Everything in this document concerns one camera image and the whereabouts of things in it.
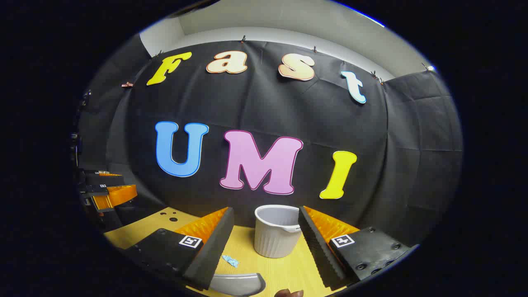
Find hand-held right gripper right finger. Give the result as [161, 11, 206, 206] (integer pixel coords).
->
[298, 205, 412, 291]

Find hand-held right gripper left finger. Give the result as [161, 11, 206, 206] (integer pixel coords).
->
[124, 207, 235, 291]

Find grey dustpan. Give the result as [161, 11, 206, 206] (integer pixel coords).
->
[210, 272, 266, 297]

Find white ribbed garbage bin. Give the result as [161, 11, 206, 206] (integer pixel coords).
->
[254, 205, 302, 259]

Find wooden desktop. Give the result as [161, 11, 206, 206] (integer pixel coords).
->
[103, 206, 359, 297]

